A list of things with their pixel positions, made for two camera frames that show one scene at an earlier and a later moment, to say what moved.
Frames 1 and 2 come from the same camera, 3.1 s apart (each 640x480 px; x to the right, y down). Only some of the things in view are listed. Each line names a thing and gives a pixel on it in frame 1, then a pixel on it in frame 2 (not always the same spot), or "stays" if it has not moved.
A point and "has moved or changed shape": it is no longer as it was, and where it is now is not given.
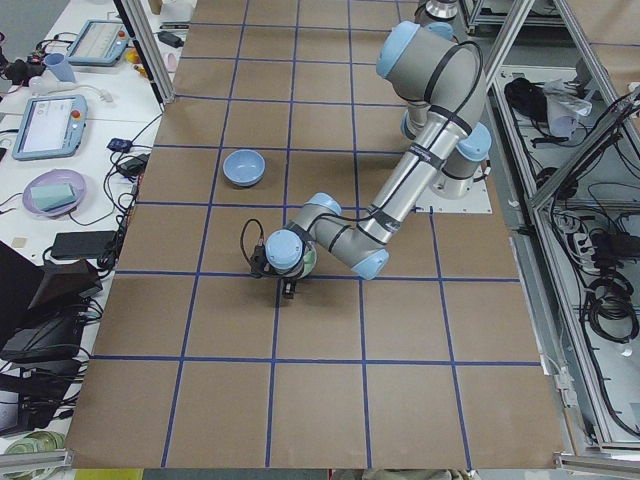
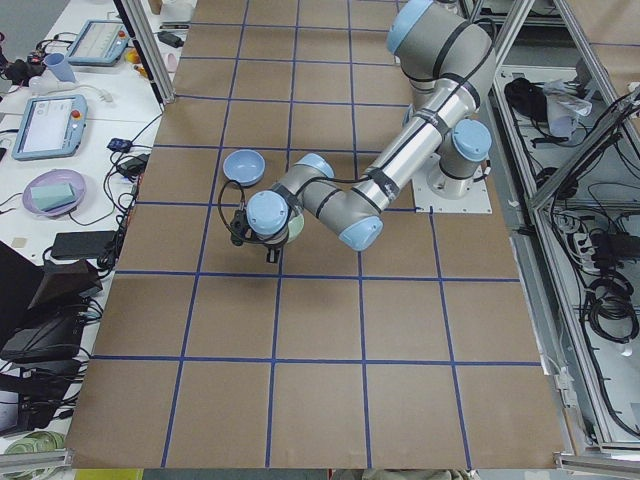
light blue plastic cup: (60, 68) stays
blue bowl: (243, 167) stays
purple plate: (55, 177) stays
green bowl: (309, 259) has moved or changed shape
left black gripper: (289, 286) → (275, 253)
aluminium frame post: (146, 42) stays
